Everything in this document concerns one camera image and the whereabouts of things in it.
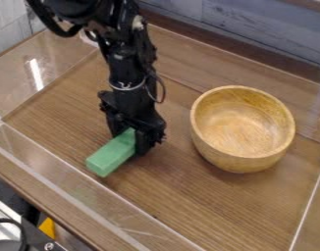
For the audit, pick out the clear acrylic tray wall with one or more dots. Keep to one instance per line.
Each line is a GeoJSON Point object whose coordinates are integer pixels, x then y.
{"type": "Point", "coordinates": [103, 219]}

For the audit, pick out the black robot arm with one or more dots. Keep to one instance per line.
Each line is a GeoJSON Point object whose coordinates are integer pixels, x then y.
{"type": "Point", "coordinates": [114, 24]}

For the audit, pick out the yellow warning label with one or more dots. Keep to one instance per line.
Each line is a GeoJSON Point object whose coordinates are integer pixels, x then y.
{"type": "Point", "coordinates": [47, 227]}

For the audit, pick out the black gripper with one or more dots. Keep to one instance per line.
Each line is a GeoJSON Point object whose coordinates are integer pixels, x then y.
{"type": "Point", "coordinates": [128, 106]}

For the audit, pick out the brown wooden bowl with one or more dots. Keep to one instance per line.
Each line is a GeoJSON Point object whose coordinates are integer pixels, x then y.
{"type": "Point", "coordinates": [242, 128]}

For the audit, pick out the green rectangular block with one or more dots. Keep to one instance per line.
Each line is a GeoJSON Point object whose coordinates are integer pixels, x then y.
{"type": "Point", "coordinates": [112, 154]}

